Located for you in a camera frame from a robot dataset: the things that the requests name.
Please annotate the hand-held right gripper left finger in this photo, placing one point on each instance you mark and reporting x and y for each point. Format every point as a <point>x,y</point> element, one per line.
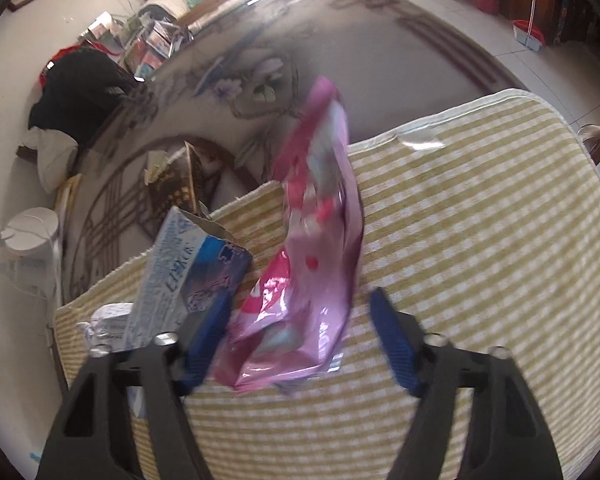
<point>207,332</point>

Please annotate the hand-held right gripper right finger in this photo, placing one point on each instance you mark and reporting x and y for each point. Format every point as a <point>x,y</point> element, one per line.
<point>392,340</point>

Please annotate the blue white carton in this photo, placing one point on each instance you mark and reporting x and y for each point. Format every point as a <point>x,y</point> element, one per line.
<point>180,270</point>

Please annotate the pink plastic packet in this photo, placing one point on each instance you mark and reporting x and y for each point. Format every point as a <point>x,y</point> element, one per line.
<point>310,260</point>

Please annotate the crumpled grey white wrapper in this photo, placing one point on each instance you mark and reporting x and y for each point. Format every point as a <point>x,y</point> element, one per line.
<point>107,325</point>

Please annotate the open brown carton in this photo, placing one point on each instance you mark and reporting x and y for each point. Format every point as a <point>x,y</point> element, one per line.
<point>172,185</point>

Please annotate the white floor fan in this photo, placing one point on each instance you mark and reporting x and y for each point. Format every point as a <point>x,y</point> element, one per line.
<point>32,240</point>

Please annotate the white pillow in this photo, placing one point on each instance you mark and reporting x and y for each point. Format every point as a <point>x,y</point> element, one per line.
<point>57,160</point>

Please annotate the black clothes pile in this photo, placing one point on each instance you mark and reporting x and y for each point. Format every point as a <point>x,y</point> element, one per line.
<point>80,95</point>

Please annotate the stack of colourful boxes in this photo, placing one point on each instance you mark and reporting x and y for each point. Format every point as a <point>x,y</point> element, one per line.
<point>152,50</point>

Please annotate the patterned grey brown carpet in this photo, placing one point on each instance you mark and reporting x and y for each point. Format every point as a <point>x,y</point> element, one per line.
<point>355,50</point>

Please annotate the wooden bench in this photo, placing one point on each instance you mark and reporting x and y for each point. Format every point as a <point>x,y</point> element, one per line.
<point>215,7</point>

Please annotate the red white dustpan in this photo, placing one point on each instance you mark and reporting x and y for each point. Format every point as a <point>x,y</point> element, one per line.
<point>529,35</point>

